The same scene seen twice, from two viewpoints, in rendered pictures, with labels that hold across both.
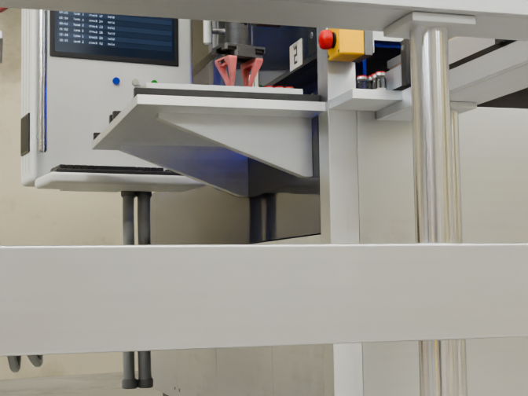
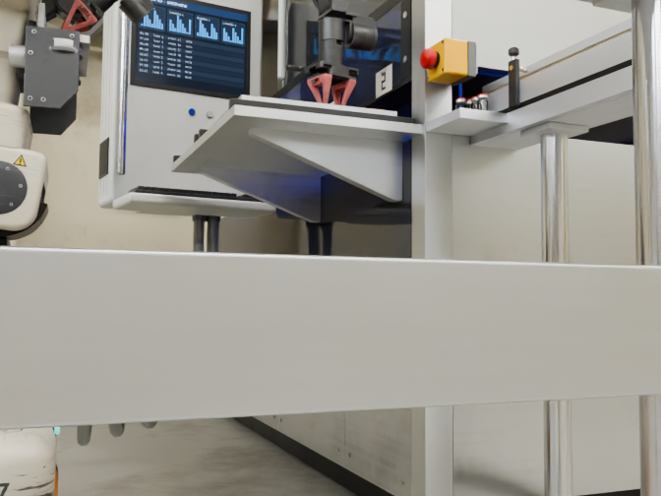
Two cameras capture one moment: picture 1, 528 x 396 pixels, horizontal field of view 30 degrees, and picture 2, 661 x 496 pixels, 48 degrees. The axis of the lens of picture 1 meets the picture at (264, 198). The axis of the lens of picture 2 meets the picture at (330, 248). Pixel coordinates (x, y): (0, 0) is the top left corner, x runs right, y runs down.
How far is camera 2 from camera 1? 58 cm
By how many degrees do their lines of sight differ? 5
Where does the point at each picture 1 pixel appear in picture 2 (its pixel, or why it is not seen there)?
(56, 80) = (136, 107)
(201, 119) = (295, 137)
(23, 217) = (93, 240)
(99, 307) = (254, 347)
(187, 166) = (264, 191)
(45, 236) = not seen: hidden behind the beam
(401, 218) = (491, 245)
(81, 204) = (144, 231)
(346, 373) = not seen: hidden behind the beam
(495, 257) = not seen: outside the picture
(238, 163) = (312, 190)
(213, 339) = (411, 396)
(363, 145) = (457, 170)
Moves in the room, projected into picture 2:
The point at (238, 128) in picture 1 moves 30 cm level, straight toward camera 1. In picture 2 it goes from (331, 148) to (350, 113)
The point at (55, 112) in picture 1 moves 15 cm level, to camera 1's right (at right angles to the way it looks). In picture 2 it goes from (134, 138) to (183, 139)
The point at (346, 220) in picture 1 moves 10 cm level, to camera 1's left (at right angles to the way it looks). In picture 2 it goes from (440, 244) to (391, 244)
